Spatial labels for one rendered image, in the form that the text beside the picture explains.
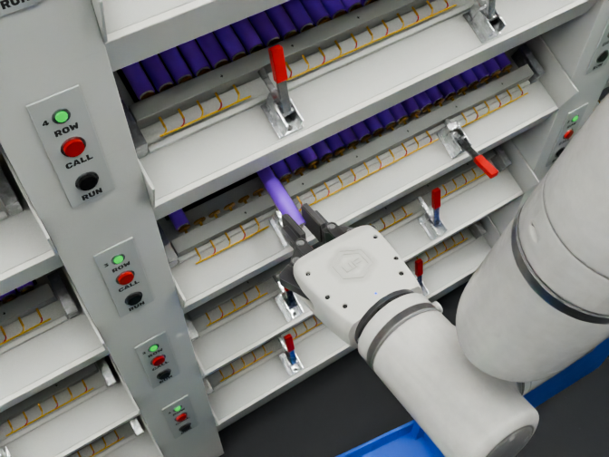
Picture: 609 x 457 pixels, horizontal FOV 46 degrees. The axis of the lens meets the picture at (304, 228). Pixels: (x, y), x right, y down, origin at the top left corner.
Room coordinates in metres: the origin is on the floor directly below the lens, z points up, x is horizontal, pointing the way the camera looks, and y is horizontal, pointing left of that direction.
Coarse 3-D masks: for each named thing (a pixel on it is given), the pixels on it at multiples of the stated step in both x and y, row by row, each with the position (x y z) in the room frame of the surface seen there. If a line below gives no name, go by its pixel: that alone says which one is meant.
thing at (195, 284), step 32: (512, 64) 0.78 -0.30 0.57; (544, 64) 0.77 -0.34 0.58; (512, 96) 0.73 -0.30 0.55; (544, 96) 0.74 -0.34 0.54; (384, 128) 0.66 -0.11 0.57; (480, 128) 0.68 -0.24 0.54; (512, 128) 0.69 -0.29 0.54; (320, 160) 0.60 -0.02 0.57; (384, 160) 0.61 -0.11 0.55; (416, 160) 0.62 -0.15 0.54; (448, 160) 0.63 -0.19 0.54; (320, 192) 0.56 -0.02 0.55; (352, 192) 0.57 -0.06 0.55; (384, 192) 0.57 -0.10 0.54; (160, 224) 0.50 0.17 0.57; (192, 224) 0.50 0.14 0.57; (256, 224) 0.51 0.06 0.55; (224, 256) 0.47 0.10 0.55; (256, 256) 0.47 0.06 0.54; (288, 256) 0.49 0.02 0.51; (192, 288) 0.43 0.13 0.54; (224, 288) 0.44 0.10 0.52
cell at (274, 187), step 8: (272, 184) 0.50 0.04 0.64; (280, 184) 0.50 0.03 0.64; (272, 192) 0.49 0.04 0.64; (280, 192) 0.49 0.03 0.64; (280, 200) 0.48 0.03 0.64; (288, 200) 0.48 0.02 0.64; (280, 208) 0.48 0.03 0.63; (288, 208) 0.47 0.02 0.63; (296, 208) 0.48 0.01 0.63; (296, 216) 0.47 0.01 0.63; (304, 224) 0.46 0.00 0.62
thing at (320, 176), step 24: (528, 72) 0.75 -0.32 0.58; (480, 96) 0.71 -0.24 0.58; (432, 120) 0.66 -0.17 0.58; (384, 144) 0.62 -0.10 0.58; (336, 168) 0.58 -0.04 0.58; (288, 192) 0.54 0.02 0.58; (312, 192) 0.55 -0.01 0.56; (240, 216) 0.50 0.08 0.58; (192, 240) 0.47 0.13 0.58; (240, 240) 0.48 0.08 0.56
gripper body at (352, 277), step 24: (336, 240) 0.41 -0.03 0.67; (360, 240) 0.41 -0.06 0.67; (384, 240) 0.41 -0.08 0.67; (312, 264) 0.38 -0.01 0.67; (336, 264) 0.38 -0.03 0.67; (360, 264) 0.38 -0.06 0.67; (384, 264) 0.38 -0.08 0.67; (312, 288) 0.35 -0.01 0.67; (336, 288) 0.35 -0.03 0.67; (360, 288) 0.35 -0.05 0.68; (384, 288) 0.35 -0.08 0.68; (408, 288) 0.35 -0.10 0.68; (336, 312) 0.32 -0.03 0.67; (360, 312) 0.32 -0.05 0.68
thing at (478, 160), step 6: (462, 138) 0.64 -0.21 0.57; (462, 144) 0.63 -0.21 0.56; (468, 144) 0.63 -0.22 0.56; (468, 150) 0.62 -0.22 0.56; (474, 150) 0.62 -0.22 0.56; (474, 156) 0.61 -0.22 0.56; (480, 156) 0.61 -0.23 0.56; (480, 162) 0.60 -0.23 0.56; (486, 162) 0.60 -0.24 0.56; (480, 168) 0.60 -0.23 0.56; (486, 168) 0.59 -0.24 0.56; (492, 168) 0.59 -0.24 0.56; (492, 174) 0.58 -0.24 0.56
